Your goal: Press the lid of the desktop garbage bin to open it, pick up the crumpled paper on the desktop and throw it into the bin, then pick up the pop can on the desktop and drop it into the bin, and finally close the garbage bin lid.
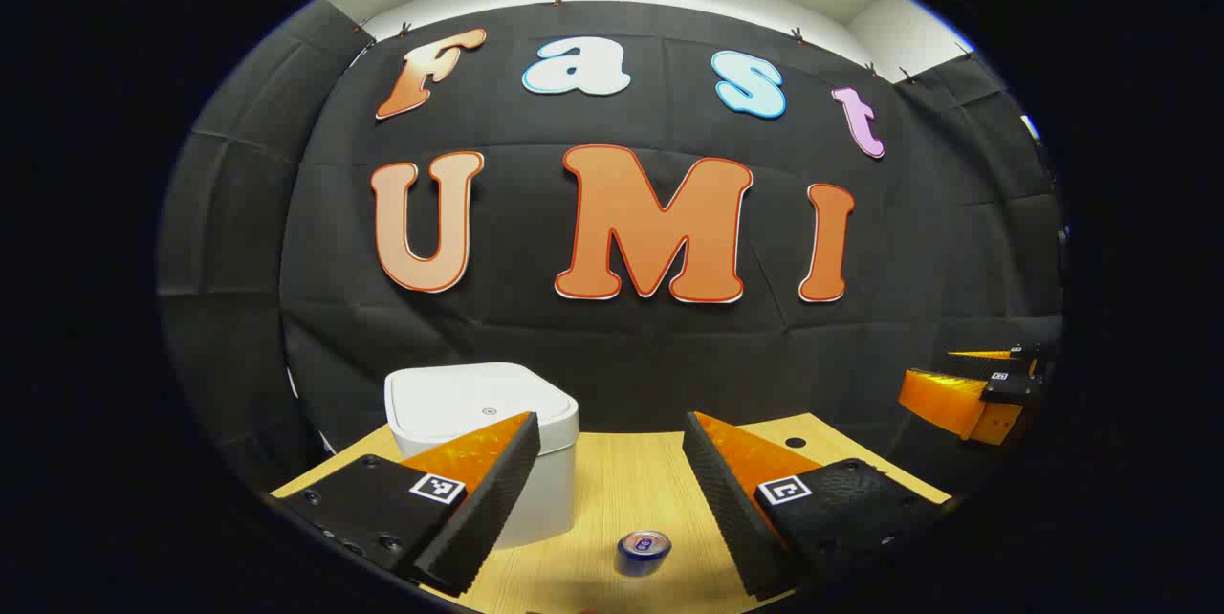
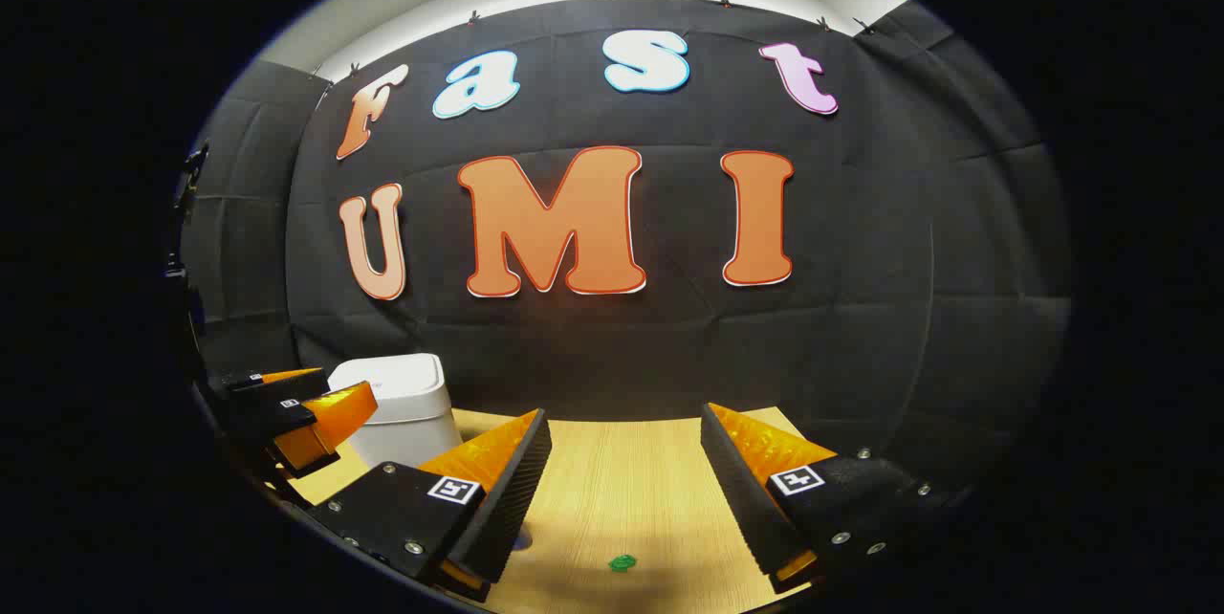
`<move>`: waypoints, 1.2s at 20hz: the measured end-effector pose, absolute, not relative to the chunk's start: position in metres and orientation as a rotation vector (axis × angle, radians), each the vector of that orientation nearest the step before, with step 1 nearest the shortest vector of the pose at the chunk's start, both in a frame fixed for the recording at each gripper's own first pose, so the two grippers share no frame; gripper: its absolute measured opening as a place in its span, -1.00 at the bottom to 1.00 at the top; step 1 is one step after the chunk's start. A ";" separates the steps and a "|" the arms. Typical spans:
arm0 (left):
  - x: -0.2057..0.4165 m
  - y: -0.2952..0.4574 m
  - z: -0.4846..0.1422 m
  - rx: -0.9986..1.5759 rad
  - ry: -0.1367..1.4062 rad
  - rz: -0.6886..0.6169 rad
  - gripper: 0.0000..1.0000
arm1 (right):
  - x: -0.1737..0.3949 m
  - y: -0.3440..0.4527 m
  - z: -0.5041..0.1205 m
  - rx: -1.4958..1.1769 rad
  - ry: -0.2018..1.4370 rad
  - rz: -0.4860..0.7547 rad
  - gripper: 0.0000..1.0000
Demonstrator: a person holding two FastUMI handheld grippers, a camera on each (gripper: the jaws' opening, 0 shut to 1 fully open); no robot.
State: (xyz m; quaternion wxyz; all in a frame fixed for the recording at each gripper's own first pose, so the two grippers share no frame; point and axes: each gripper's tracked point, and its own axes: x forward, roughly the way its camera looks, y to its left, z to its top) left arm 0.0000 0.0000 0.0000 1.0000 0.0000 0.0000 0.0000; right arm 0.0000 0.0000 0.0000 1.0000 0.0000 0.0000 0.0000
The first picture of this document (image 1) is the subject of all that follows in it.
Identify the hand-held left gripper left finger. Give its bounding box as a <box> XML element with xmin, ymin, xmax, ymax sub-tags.
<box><xmin>271</xmin><ymin>411</ymin><xmax>542</xmax><ymax>597</ymax></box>

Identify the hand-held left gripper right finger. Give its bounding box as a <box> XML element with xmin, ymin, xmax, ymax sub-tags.
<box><xmin>682</xmin><ymin>411</ymin><xmax>954</xmax><ymax>602</ymax></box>

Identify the blue pop can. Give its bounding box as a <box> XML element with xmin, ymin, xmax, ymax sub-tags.
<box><xmin>616</xmin><ymin>530</ymin><xmax>673</xmax><ymax>579</ymax></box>

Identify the white desktop garbage bin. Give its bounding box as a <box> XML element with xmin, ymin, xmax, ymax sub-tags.
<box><xmin>384</xmin><ymin>362</ymin><xmax>580</xmax><ymax>550</ymax></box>

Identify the wooden desktop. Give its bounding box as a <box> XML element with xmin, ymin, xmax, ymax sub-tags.
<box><xmin>271</xmin><ymin>412</ymin><xmax>952</xmax><ymax>614</ymax></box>

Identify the black backdrop cloth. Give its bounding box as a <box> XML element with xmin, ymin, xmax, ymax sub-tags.
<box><xmin>158</xmin><ymin>0</ymin><xmax>1067</xmax><ymax>500</ymax></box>

